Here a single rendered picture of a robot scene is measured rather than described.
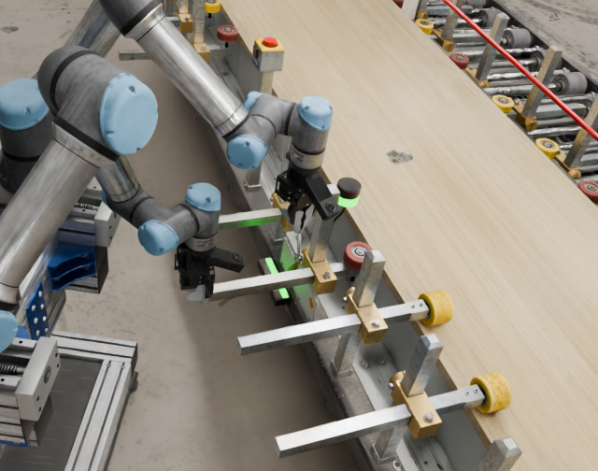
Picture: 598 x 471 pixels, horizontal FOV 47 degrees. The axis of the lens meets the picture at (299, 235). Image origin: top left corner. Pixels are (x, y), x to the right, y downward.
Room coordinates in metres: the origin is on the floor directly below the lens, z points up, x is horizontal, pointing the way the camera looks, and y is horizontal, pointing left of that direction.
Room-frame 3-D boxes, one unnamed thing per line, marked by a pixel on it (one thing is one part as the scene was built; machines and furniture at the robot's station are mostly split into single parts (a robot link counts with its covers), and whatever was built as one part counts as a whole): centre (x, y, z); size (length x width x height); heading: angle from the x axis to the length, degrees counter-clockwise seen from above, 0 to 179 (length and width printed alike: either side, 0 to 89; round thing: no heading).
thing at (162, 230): (1.05, 0.29, 1.12); 0.11 x 0.11 x 0.08; 58
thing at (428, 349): (0.88, -0.29, 0.89); 0.03 x 0.03 x 0.48; 28
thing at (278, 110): (1.27, 0.12, 1.31); 0.11 x 0.11 x 0.08; 82
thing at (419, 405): (0.86, -0.30, 0.95); 0.13 x 0.06 x 0.05; 28
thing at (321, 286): (1.30, -0.07, 0.85); 0.13 x 0.06 x 0.05; 28
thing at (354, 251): (1.33, -0.17, 0.85); 0.08 x 0.08 x 0.11
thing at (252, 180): (1.77, 0.19, 0.93); 0.05 x 0.05 x 0.45; 28
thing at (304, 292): (1.33, -0.02, 0.75); 0.26 x 0.01 x 0.10; 28
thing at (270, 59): (1.77, 0.18, 1.18); 0.07 x 0.07 x 0.08; 28
